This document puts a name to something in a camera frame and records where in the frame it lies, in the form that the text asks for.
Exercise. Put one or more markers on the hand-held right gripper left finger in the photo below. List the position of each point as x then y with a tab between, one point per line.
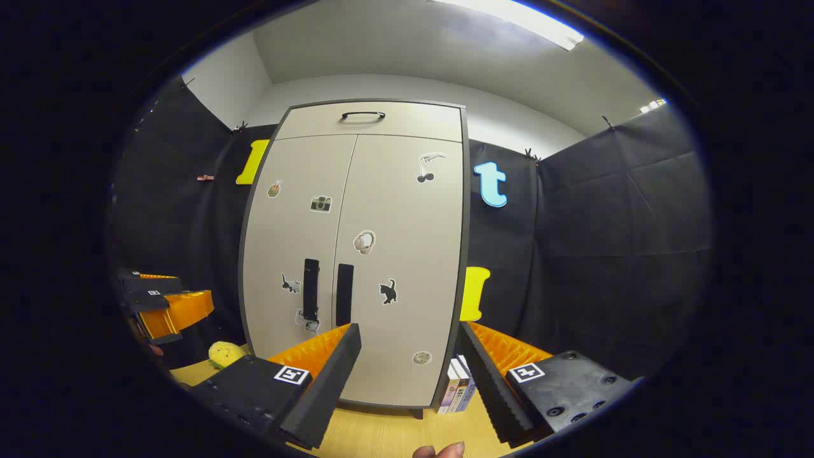
331	381

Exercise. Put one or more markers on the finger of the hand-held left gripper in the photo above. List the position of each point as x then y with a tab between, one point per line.
156	284
181	312

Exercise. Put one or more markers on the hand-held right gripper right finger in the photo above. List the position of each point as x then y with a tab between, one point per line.
493	394

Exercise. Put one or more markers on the grey camera sticker cabinet door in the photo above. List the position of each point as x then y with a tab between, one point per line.
299	235

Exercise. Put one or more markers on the grey headphone sticker cabinet door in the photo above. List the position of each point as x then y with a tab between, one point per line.
413	222

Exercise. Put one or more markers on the grey double-door shoe cabinet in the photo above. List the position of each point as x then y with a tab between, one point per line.
466	210

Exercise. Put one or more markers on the grey cabinet top drawer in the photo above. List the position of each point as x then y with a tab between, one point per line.
420	121

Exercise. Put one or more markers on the yellow plush toy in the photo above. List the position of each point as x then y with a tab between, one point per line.
226	354

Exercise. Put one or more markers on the black cloth clip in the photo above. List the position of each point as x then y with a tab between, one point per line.
608	121
186	82
239	127
531	154

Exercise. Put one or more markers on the black backdrop cloth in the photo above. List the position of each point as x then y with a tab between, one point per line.
604	222

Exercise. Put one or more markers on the ceiling light panel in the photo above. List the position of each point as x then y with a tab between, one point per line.
653	105
521	19

